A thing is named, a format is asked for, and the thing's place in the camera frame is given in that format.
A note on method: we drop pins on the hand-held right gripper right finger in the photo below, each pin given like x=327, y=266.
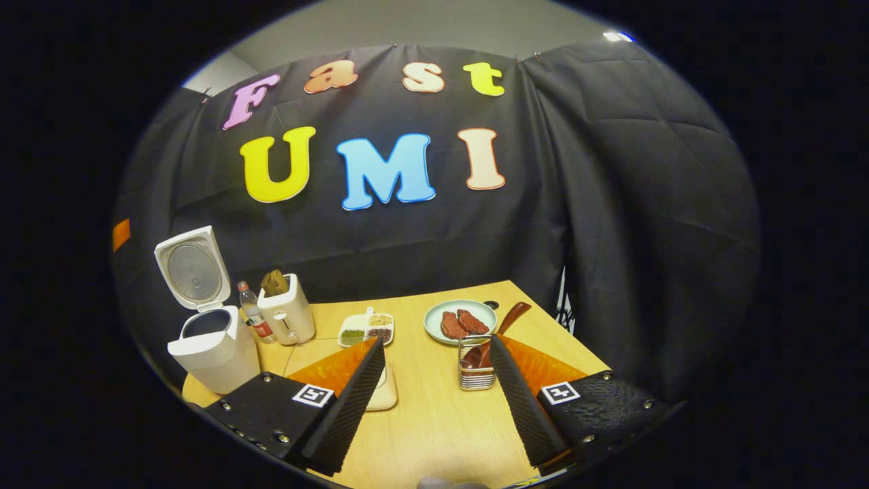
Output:
x=529, y=414

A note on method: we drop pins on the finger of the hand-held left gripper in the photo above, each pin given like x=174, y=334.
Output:
x=121, y=235

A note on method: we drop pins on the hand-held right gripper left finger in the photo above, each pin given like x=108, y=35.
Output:
x=339, y=414

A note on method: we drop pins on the clear chopstick holder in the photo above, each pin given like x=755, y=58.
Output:
x=475, y=379

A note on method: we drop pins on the brown wooden spoon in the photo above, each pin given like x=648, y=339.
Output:
x=512, y=318

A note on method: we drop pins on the white rice cooker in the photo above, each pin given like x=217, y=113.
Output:
x=217, y=353

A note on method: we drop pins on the white divided grain tray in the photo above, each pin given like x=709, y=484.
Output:
x=366, y=327

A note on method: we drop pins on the red meat slice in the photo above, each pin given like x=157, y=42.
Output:
x=452, y=326
x=473, y=321

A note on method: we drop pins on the white toaster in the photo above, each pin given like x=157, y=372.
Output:
x=288, y=316

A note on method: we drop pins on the pale green plate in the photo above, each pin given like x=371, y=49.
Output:
x=434, y=319

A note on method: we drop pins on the brown toast slice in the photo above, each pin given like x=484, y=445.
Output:
x=275, y=282

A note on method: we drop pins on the black backdrop cloth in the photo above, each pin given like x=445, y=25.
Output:
x=611, y=170

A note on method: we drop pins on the ceiling light panel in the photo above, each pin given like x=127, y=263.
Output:
x=618, y=36

